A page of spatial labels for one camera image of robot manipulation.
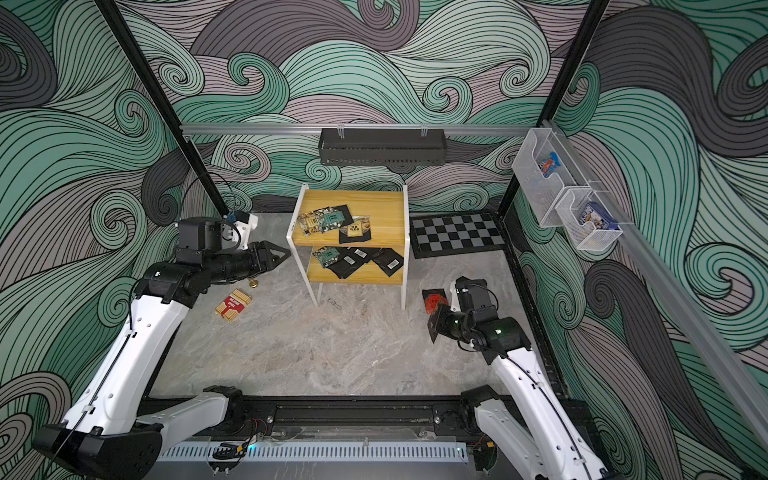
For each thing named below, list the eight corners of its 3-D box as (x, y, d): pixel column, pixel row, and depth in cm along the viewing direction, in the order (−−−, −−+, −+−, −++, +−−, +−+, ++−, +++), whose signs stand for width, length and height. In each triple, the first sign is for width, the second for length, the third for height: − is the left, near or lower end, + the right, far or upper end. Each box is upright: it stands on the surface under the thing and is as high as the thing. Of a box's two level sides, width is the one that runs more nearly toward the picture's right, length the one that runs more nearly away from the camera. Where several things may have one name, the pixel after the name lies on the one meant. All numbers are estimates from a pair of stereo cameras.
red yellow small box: (217, 314, 94) (214, 310, 93) (239, 291, 100) (237, 287, 98) (231, 323, 92) (228, 319, 91) (253, 299, 98) (250, 295, 96)
